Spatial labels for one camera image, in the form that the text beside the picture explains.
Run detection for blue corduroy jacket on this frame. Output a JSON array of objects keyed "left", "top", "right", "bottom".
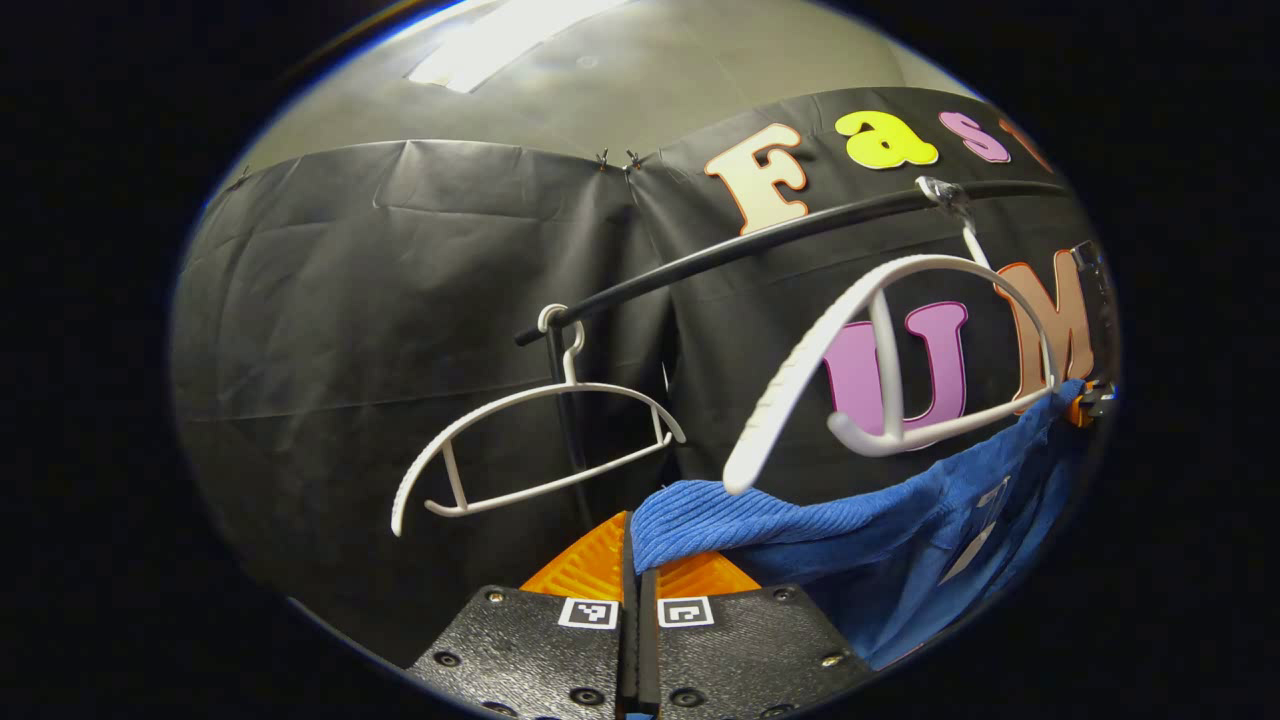
[{"left": 630, "top": 378, "right": 1091, "bottom": 671}]

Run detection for white hanger with taped hook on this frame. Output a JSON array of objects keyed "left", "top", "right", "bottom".
[{"left": 722, "top": 176, "right": 1063, "bottom": 496}]

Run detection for white plastic hanger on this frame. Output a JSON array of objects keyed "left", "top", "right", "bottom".
[{"left": 390, "top": 303, "right": 687, "bottom": 538}]

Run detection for black metal clothes rack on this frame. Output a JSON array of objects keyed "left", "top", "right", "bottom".
[{"left": 515, "top": 178, "right": 1071, "bottom": 531}]

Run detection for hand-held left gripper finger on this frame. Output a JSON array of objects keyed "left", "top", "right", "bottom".
[
  {"left": 638, "top": 550, "right": 878, "bottom": 720},
  {"left": 403, "top": 510, "right": 641, "bottom": 720}
]

